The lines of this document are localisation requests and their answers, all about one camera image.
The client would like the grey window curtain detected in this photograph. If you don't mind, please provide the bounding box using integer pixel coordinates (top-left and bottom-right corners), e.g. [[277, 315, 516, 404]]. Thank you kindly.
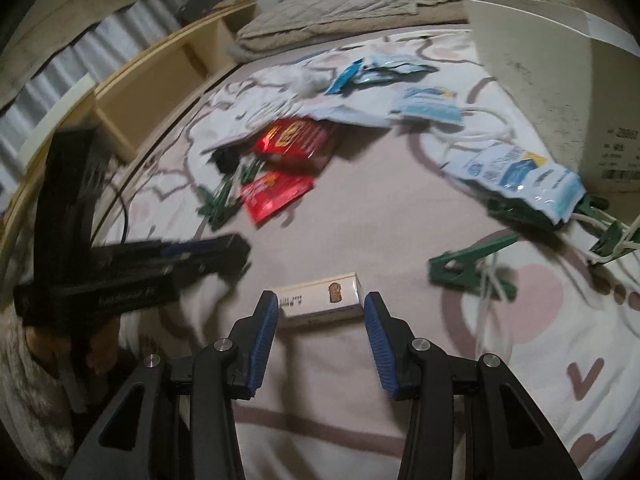
[[1, 0, 186, 159]]

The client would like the patterned white pink blanket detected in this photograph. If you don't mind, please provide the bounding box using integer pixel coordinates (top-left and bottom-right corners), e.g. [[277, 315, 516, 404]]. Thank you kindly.
[[103, 31, 639, 479]]

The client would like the wooden bedside shelf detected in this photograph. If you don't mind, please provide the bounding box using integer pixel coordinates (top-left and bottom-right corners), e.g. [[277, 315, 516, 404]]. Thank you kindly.
[[1, 0, 257, 263]]

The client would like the grey quilted pillow left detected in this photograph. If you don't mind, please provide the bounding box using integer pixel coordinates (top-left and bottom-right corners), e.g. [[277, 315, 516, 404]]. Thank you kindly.
[[236, 0, 416, 41]]

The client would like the green clothes peg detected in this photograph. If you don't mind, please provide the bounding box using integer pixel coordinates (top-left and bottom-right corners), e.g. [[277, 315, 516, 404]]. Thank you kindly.
[[486, 194, 639, 264], [427, 234, 518, 301], [196, 157, 262, 232]]

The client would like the white coiled cable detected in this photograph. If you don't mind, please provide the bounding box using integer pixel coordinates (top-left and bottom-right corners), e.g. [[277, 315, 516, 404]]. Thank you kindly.
[[424, 107, 516, 162]]

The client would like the green clothes peg front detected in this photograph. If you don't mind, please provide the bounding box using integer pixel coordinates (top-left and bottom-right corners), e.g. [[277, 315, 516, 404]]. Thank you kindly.
[[427, 234, 518, 301]]

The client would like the white cardboard storage box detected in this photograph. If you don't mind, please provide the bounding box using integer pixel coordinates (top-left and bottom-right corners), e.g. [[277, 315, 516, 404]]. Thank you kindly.
[[463, 0, 639, 192]]

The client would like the blue white wipes pack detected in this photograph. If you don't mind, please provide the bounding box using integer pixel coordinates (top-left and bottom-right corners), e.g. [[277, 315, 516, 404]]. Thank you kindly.
[[442, 142, 586, 226], [390, 86, 463, 126]]

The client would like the red cigarette box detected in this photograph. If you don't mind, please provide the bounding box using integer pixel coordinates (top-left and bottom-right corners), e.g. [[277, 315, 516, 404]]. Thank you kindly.
[[252, 117, 341, 172]]

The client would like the blue white wipes pack near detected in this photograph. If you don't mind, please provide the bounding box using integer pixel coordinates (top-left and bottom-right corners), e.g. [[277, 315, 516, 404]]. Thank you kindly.
[[442, 142, 586, 226]]

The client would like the red foil sachet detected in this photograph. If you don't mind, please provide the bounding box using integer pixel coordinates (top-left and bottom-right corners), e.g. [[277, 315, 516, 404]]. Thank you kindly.
[[241, 171, 314, 224]]

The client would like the white paper sachet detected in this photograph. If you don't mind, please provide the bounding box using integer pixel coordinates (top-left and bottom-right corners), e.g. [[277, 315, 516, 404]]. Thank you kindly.
[[298, 104, 396, 129]]

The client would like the white crumpled tissue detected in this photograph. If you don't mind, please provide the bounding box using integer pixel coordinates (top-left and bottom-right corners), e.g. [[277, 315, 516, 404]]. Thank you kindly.
[[280, 66, 332, 99]]

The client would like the white small medicine box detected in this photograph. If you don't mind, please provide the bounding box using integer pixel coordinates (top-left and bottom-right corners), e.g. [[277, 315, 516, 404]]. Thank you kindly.
[[274, 273, 363, 328]]

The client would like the blue snack packets pile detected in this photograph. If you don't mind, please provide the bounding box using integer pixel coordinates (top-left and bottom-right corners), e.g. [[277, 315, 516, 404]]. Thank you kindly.
[[324, 54, 439, 96]]

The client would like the green clothes peg left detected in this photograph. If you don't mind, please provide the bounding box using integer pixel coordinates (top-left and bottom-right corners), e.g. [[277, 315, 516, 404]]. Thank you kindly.
[[196, 157, 262, 232]]

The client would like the green clothes peg right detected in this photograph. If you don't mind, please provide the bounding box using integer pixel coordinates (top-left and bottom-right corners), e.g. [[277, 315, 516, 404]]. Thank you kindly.
[[486, 194, 639, 264]]

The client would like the blue white wipes pack middle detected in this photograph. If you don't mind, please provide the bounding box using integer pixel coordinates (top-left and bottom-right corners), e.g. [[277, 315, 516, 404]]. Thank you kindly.
[[390, 86, 463, 126]]

